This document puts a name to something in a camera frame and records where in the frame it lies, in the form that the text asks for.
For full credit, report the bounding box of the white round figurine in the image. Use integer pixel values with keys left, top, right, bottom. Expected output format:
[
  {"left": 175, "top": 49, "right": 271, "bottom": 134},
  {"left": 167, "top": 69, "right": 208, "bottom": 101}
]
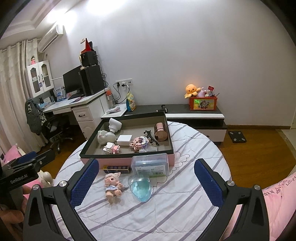
[{"left": 97, "top": 130, "right": 116, "bottom": 145}]

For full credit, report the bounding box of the dark battery pack box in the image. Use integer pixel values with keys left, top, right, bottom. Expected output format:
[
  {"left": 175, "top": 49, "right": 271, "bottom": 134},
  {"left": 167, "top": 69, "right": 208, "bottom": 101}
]
[{"left": 102, "top": 166, "right": 131, "bottom": 174}]

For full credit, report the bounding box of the white pink brick figure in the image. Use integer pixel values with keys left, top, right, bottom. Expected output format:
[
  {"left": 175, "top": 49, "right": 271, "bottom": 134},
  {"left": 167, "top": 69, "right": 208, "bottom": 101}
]
[{"left": 103, "top": 142, "right": 120, "bottom": 155}]

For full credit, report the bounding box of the pink pig doll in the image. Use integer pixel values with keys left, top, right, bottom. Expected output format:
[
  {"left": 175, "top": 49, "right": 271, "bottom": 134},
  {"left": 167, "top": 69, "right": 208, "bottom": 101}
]
[{"left": 104, "top": 172, "right": 126, "bottom": 203}]

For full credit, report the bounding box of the white square box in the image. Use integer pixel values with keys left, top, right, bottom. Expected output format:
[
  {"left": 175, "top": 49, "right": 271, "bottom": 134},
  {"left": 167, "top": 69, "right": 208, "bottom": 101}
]
[{"left": 116, "top": 135, "right": 132, "bottom": 146}]

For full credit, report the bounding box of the blue heart-shaped dish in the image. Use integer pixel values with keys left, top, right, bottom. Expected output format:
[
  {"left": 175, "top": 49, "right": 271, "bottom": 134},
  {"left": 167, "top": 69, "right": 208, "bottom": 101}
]
[{"left": 128, "top": 175, "right": 152, "bottom": 203}]

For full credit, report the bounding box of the clear plastic box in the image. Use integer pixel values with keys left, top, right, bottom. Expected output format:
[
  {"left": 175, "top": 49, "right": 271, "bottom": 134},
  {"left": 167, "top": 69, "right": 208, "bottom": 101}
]
[{"left": 131, "top": 153, "right": 169, "bottom": 177}]

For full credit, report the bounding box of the black hair clip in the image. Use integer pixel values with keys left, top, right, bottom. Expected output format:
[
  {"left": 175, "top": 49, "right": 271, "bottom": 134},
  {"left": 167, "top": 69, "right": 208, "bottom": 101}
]
[{"left": 144, "top": 131, "right": 159, "bottom": 146}]

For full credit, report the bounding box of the rose gold cylinder jar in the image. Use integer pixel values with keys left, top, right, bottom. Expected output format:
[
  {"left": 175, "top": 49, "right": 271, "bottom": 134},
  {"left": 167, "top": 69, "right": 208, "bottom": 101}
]
[{"left": 154, "top": 123, "right": 168, "bottom": 142}]

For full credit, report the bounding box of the left hand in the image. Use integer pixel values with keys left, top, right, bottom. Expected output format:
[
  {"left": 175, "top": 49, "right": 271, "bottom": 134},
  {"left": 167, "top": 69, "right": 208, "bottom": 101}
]
[{"left": 1, "top": 185, "right": 31, "bottom": 233}]

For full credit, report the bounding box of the white curtain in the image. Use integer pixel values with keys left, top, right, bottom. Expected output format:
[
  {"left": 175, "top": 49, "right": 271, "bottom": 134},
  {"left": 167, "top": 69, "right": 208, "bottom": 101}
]
[{"left": 1, "top": 39, "right": 45, "bottom": 153}]

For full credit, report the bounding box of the black office chair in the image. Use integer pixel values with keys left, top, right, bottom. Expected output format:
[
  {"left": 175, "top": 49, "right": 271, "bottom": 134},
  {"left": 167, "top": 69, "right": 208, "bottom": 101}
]
[{"left": 42, "top": 114, "right": 74, "bottom": 154}]

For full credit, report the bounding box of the pink quilt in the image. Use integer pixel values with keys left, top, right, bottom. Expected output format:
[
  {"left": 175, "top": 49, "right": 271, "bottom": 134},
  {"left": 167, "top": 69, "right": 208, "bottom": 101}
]
[{"left": 219, "top": 172, "right": 296, "bottom": 241}]

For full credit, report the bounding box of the black hanging jacket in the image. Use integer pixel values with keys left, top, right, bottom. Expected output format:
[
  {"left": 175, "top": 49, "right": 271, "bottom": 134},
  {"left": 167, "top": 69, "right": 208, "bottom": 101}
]
[{"left": 25, "top": 98, "right": 47, "bottom": 136}]

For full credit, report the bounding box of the white computer desk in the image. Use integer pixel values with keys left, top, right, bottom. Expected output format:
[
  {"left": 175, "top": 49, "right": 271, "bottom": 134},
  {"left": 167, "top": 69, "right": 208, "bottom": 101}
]
[{"left": 44, "top": 88, "right": 109, "bottom": 140}]

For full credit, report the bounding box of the striped white tablecloth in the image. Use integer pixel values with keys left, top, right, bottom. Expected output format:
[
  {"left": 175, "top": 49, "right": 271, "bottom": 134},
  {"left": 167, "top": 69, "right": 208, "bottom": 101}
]
[{"left": 75, "top": 121, "right": 231, "bottom": 240}]

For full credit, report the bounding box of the white glass-door cabinet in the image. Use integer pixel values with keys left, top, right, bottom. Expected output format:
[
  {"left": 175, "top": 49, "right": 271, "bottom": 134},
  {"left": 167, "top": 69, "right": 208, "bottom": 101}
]
[{"left": 25, "top": 60, "right": 54, "bottom": 98}]

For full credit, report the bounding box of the black computer monitor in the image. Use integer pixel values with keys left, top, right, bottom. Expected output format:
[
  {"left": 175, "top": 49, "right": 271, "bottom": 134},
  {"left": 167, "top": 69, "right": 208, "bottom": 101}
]
[{"left": 63, "top": 66, "right": 84, "bottom": 99}]

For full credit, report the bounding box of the black bathroom scale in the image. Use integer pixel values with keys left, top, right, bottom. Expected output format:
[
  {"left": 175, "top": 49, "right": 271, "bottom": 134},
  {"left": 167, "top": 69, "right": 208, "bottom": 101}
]
[{"left": 228, "top": 131, "right": 247, "bottom": 143}]

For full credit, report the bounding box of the pink black storage tray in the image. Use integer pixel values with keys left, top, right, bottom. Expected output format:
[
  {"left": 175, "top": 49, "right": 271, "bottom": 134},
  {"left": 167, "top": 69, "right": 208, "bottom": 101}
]
[{"left": 80, "top": 112, "right": 175, "bottom": 169}]

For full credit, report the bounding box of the pink doll on cabinet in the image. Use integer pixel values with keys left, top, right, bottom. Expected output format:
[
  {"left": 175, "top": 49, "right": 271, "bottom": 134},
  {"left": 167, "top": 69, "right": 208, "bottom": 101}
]
[{"left": 31, "top": 55, "right": 36, "bottom": 65}]

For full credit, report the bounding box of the black computer tower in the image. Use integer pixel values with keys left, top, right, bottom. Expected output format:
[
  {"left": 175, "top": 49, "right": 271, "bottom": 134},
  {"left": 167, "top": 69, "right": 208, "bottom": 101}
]
[{"left": 80, "top": 65, "right": 105, "bottom": 96}]

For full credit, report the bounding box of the small white side cabinet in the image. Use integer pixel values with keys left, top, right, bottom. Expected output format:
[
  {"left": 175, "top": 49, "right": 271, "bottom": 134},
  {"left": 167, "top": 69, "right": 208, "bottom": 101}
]
[{"left": 101, "top": 103, "right": 127, "bottom": 118}]

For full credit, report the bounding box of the orange cap bottle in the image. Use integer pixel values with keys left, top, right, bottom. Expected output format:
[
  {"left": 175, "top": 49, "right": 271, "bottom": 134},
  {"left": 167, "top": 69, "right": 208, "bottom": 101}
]
[{"left": 106, "top": 89, "right": 115, "bottom": 108}]

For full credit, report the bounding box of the black white tv cabinet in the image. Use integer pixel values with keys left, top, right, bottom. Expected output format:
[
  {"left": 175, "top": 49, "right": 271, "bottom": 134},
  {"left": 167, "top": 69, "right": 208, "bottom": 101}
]
[{"left": 125, "top": 104, "right": 227, "bottom": 145}]

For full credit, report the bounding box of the yellow blue snack bag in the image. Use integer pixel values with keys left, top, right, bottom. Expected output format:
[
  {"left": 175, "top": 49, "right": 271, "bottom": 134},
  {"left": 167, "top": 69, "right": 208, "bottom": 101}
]
[{"left": 126, "top": 91, "right": 137, "bottom": 112}]

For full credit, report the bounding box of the black speaker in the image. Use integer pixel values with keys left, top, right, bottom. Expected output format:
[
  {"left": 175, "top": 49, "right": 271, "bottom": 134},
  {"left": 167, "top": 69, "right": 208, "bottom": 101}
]
[{"left": 80, "top": 51, "right": 98, "bottom": 67}]

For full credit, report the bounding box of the white air conditioner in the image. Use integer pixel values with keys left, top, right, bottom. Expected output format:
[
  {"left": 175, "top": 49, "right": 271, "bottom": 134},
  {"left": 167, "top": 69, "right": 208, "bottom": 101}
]
[{"left": 38, "top": 24, "right": 64, "bottom": 53}]

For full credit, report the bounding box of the red toy storage box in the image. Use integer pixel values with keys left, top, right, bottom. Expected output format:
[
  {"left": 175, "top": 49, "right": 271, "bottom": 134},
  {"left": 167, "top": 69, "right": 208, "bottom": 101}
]
[{"left": 189, "top": 97, "right": 218, "bottom": 110}]

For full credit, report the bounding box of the purple plush toy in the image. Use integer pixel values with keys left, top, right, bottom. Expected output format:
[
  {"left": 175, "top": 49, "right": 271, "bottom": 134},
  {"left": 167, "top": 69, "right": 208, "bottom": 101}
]
[{"left": 197, "top": 87, "right": 207, "bottom": 98}]

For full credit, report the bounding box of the black small flashlight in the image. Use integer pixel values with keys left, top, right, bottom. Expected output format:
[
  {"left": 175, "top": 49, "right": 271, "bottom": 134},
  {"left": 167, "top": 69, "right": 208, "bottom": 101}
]
[{"left": 156, "top": 104, "right": 168, "bottom": 113}]

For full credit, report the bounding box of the orange octopus plush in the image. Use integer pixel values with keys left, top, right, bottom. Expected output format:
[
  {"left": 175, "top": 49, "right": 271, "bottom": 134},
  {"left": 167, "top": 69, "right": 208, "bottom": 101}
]
[{"left": 184, "top": 84, "right": 201, "bottom": 99}]

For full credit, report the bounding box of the wall power outlet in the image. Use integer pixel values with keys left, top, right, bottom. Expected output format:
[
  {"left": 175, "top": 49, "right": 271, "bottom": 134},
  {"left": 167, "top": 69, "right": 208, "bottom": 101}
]
[{"left": 116, "top": 78, "right": 132, "bottom": 88}]

